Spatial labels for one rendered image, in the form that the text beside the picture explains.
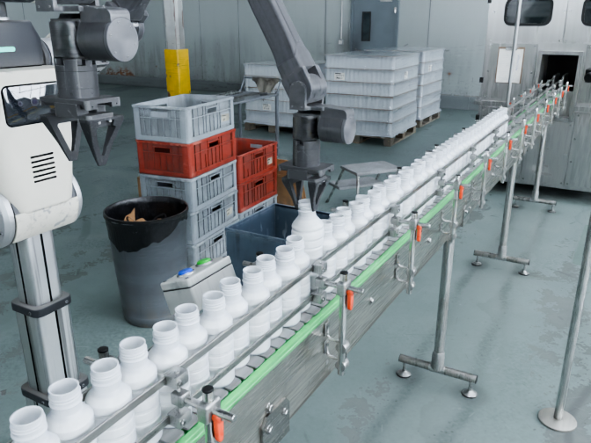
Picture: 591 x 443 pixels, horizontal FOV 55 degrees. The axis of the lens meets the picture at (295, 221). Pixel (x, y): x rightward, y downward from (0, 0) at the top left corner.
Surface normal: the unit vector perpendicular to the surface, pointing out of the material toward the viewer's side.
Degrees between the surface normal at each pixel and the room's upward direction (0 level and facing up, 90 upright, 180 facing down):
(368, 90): 90
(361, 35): 90
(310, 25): 90
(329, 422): 0
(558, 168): 90
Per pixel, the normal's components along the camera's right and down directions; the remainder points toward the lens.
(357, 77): -0.46, 0.29
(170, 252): 0.70, 0.29
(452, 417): 0.00, -0.94
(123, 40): 0.87, 0.16
